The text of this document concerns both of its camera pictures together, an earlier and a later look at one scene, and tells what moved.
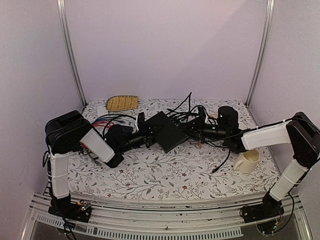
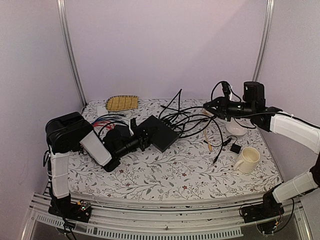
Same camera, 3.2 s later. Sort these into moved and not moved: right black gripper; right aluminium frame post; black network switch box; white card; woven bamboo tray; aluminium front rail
Moved: black network switch box; right black gripper
Not moved: white card; aluminium front rail; right aluminium frame post; woven bamboo tray
